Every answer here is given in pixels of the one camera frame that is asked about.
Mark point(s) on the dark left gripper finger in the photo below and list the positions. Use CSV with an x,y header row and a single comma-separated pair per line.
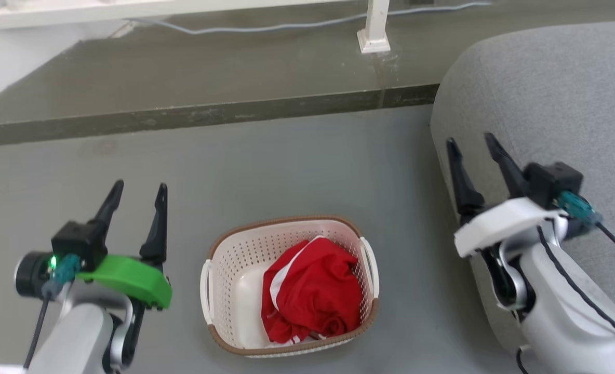
x,y
111,205
158,234

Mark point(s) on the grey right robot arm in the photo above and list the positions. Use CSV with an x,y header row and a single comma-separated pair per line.
x,y
562,311

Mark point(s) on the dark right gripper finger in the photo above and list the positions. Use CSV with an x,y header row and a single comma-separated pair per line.
x,y
466,189
509,174

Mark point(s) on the white perforated plastic laundry basket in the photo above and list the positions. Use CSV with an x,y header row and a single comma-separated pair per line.
x,y
235,291

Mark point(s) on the red and white garment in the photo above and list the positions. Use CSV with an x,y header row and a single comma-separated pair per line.
x,y
312,291

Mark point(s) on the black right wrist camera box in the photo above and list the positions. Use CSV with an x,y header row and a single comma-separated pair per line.
x,y
551,182

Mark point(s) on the white metal railing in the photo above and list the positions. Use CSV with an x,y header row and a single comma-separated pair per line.
x,y
374,26

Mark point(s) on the black round left wrist motor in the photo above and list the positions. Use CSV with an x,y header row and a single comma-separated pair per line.
x,y
29,275

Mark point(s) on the grey fabric sofa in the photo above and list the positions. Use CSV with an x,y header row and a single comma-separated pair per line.
x,y
546,93

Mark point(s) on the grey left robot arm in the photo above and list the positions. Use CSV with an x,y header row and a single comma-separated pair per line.
x,y
76,337

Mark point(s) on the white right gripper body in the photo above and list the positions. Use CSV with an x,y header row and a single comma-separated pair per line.
x,y
499,223

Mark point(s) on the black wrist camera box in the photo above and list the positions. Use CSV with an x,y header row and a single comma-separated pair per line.
x,y
79,239
551,182

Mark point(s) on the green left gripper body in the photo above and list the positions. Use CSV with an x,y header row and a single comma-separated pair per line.
x,y
131,275

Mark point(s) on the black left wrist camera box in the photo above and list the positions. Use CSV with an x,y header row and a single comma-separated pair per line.
x,y
79,239

